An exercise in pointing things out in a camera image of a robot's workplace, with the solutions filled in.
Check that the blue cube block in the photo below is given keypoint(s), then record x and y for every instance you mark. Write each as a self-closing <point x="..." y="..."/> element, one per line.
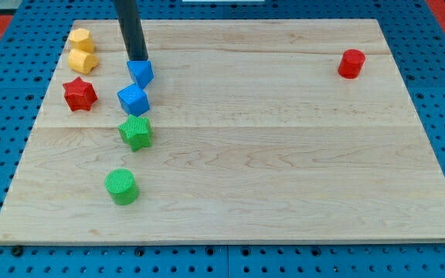
<point x="133" y="100"/>

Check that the blue triangular block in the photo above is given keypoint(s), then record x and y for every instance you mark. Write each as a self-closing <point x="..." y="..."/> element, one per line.
<point x="141" y="72"/>

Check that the red star block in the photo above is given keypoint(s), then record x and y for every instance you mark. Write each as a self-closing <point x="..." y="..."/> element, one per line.
<point x="79" y="95"/>

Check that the yellow heart-shaped block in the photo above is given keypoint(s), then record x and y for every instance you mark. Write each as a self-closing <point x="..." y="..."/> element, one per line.
<point x="81" y="61"/>

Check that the wooden board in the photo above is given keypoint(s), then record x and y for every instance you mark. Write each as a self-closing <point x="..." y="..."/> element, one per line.
<point x="256" y="140"/>

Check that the yellow hexagon block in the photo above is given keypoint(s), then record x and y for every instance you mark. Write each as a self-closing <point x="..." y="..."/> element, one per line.
<point x="81" y="39"/>

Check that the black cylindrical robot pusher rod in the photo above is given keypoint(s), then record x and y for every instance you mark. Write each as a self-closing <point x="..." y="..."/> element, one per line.
<point x="130" y="24"/>

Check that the green cylinder block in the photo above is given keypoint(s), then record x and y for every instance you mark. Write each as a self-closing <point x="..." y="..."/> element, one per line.
<point x="121" y="186"/>

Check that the green star block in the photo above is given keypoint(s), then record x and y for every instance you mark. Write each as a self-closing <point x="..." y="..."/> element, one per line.
<point x="136" y="132"/>

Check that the red cylinder block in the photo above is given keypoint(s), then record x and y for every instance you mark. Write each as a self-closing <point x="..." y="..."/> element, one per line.
<point x="351" y="63"/>

